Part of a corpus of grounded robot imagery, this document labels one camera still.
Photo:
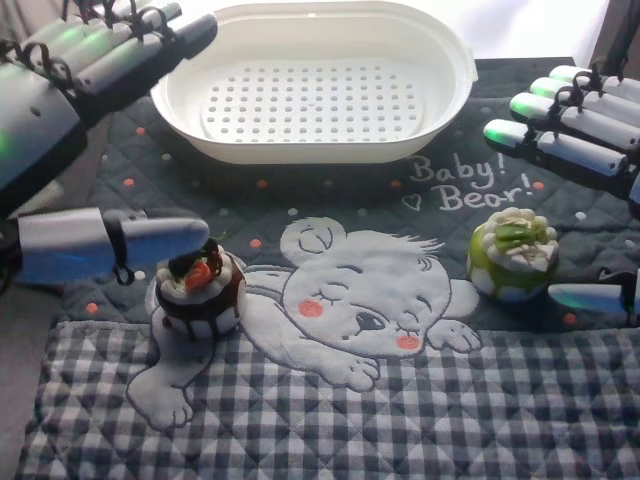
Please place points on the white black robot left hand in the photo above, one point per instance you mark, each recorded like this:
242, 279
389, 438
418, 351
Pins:
50, 120

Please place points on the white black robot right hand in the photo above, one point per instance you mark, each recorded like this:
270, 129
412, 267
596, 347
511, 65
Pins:
590, 125

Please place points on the green kiwi toy cake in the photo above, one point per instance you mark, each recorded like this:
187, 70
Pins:
510, 260

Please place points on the chocolate strawberry toy cake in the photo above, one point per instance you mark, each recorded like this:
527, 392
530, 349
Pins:
200, 305

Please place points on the white perforated drain insert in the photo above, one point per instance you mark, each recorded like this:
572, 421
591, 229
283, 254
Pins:
315, 105

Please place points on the white oval plastic basin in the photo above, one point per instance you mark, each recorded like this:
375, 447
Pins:
320, 35

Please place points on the grey bear print quilt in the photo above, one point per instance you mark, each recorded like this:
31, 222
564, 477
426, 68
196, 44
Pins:
320, 400

